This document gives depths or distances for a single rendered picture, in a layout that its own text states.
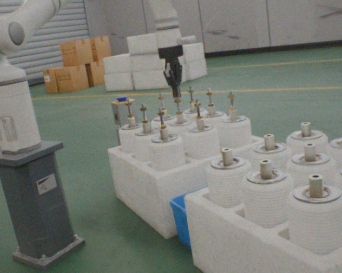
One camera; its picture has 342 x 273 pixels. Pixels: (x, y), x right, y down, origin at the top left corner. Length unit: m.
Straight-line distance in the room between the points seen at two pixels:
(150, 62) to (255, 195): 3.34
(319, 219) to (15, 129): 0.72
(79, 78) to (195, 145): 3.98
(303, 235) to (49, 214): 0.65
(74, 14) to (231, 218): 7.19
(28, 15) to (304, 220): 0.80
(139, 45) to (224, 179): 3.31
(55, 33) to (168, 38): 6.31
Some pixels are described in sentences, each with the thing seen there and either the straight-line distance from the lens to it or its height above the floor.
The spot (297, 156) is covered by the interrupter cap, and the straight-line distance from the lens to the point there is 0.85.
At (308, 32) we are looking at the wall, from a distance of 6.34.
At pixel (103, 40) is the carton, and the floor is 0.55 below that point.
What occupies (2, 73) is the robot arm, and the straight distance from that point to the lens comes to 1.03.
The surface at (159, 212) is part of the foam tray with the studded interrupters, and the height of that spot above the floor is 0.08.
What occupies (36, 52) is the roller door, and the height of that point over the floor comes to 0.53.
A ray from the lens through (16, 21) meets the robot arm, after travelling 1.04.
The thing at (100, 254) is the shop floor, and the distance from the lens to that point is 1.11.
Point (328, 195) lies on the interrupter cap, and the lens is 0.68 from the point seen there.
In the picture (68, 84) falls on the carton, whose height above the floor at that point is 0.09.
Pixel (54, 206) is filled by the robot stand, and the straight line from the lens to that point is 1.09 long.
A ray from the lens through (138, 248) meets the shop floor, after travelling 1.09.
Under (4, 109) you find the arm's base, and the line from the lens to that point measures 1.03.
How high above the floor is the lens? 0.54
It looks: 14 degrees down
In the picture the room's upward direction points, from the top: 9 degrees counter-clockwise
